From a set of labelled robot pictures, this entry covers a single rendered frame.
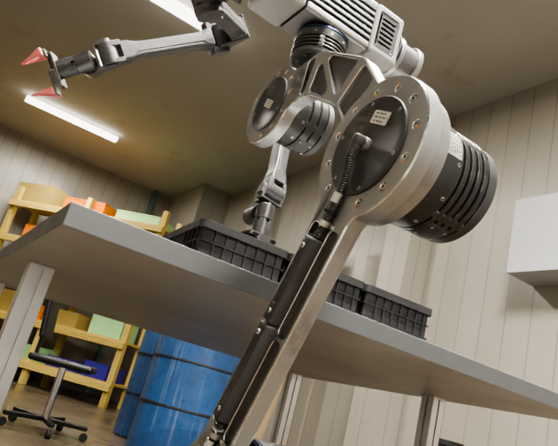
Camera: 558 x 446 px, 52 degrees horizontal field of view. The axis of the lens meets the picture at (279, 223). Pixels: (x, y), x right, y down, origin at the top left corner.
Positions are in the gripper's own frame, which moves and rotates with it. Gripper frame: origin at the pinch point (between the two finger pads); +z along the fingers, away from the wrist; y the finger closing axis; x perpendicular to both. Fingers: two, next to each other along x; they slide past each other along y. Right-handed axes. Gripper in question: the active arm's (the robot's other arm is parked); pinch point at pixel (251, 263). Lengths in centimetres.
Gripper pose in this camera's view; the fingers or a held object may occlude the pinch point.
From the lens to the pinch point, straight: 179.5
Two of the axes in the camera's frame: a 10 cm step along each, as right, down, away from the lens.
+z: -2.3, 9.2, -3.1
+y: -7.8, -3.6, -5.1
